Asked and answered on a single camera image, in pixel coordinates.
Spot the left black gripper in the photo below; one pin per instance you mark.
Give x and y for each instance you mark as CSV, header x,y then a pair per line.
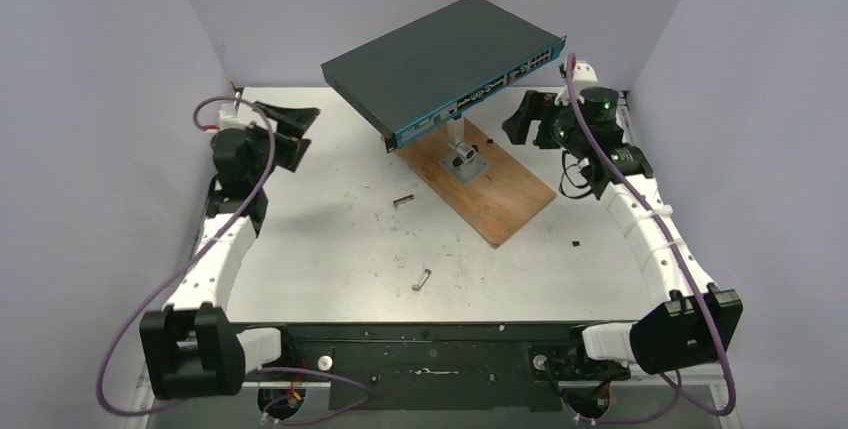
x,y
294,123

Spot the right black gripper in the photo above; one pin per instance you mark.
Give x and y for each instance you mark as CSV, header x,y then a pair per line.
x,y
533,107

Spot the teal grey network switch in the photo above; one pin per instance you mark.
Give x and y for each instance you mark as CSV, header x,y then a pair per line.
x,y
420,76

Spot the dark transceiver module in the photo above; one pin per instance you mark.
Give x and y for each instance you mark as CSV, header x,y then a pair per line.
x,y
400,201

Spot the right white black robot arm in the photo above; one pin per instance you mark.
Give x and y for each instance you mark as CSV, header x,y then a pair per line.
x,y
693,320

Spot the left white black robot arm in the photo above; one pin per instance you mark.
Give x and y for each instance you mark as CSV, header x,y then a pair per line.
x,y
191,348

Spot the wooden base board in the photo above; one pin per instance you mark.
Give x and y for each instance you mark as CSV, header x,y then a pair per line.
x,y
498,203

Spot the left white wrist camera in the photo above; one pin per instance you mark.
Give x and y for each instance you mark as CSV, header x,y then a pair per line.
x,y
230,116

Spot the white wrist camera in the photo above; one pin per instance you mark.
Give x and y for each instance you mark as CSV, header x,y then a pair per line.
x,y
230,116
583,76

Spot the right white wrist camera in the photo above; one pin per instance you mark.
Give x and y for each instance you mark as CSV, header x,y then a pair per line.
x,y
583,76

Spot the metal switch mounting stand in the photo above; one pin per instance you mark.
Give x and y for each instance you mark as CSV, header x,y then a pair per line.
x,y
464,162

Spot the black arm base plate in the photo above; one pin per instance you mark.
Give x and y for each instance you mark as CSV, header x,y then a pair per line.
x,y
540,399

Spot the aluminium frame rail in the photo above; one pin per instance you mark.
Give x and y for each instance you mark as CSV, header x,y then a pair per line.
x,y
417,363

